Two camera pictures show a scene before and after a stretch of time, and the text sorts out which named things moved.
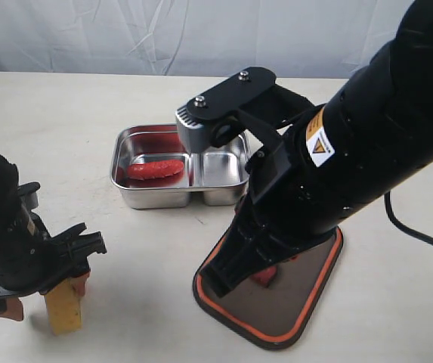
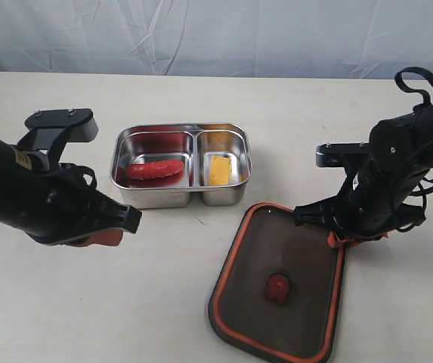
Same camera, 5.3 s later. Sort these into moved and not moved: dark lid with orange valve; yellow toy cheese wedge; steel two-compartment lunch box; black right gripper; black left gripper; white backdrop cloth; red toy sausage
Moved: dark lid with orange valve; black left gripper; yellow toy cheese wedge; black right gripper
Not moved: red toy sausage; steel two-compartment lunch box; white backdrop cloth
